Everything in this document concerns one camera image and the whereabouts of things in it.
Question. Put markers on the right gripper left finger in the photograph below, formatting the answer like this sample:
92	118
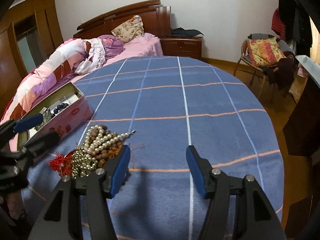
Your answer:
104	184

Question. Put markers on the wooden headboard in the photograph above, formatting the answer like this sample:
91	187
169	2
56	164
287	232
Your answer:
155	18

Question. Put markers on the floral pillow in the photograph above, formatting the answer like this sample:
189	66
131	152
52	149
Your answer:
129	29

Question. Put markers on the brown wooden wardrobe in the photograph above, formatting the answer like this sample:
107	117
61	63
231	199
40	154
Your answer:
30	32

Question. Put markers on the red tassel charm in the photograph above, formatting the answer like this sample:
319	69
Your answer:
62	164

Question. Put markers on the blue plaid tablecloth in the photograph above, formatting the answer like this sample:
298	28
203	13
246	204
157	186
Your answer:
170	103

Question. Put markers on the purple garment on bed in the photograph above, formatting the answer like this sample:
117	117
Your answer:
113	45

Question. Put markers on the rattan chair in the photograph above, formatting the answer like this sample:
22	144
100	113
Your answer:
280	76

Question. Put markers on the colourful chair cushion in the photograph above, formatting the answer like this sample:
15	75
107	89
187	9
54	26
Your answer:
264	52

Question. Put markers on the silver metal watch band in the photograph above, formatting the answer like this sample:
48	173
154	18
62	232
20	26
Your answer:
47	115

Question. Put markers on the pink rectangular tin box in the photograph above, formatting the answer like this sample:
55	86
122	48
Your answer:
63	111

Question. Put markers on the hanging coats on rack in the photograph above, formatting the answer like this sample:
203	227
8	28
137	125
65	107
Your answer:
297	25

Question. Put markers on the pink patchwork quilt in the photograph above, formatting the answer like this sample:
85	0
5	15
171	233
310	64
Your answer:
78	56

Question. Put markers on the wooden nightstand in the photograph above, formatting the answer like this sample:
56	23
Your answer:
182	46

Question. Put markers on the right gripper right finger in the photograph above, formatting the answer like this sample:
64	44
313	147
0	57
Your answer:
214	185

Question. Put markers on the dark clothes on nightstand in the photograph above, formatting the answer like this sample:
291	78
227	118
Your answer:
186	33

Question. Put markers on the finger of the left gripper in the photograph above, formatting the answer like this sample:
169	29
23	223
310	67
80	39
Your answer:
38	146
28	123

